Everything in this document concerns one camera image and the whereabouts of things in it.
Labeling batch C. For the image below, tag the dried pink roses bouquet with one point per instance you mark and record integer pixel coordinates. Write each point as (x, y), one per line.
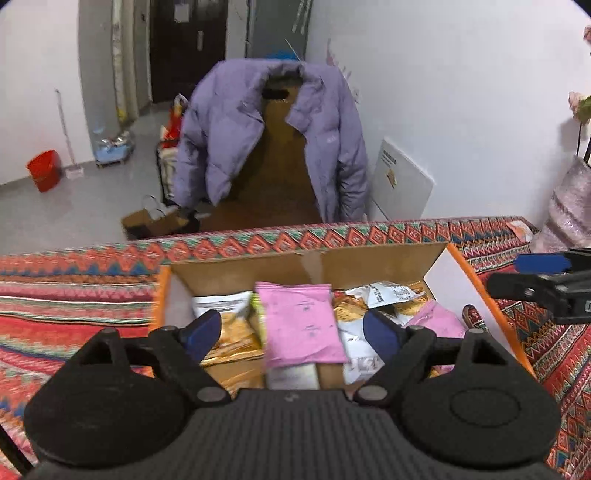
(581, 106)

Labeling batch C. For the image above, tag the white mop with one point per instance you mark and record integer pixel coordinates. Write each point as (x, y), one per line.
(69, 152)

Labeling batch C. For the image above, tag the white paper notice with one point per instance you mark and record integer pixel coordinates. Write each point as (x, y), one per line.
(182, 10)

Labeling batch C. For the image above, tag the brown paper bag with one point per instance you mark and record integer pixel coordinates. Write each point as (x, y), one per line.
(157, 224)

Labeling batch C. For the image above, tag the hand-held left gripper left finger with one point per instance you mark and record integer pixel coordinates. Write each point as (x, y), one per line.
(203, 334)

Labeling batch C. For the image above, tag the dark entrance door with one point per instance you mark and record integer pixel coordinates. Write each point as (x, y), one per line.
(189, 60)

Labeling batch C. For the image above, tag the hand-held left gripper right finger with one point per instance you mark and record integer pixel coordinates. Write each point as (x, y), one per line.
(381, 334)

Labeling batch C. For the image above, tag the pink snack packet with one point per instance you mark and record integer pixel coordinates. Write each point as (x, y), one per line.
(300, 323)

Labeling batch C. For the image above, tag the small pink orange card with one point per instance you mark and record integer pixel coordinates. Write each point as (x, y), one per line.
(521, 229)

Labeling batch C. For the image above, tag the pile of snack packets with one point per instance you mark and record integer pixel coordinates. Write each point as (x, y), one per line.
(228, 323)

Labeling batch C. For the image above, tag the white flat heater panel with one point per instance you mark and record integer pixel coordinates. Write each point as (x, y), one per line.
(401, 184)

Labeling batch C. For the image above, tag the red shopping bag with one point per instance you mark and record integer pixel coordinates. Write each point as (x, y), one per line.
(174, 124)

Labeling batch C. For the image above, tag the red plastic bucket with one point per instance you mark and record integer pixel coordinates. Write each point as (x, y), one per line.
(44, 170)

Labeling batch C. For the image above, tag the red cardboard box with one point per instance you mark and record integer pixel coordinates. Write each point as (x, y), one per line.
(369, 265)

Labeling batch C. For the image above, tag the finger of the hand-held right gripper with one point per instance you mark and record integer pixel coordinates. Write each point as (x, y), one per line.
(542, 263)
(521, 286)

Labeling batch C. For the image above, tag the patterned red tablecloth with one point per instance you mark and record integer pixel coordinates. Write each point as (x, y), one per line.
(69, 295)

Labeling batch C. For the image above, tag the purple puffer jacket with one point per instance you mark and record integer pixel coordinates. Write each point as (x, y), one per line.
(221, 138)

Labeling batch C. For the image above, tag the blue low stool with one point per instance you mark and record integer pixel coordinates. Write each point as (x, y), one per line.
(113, 150)

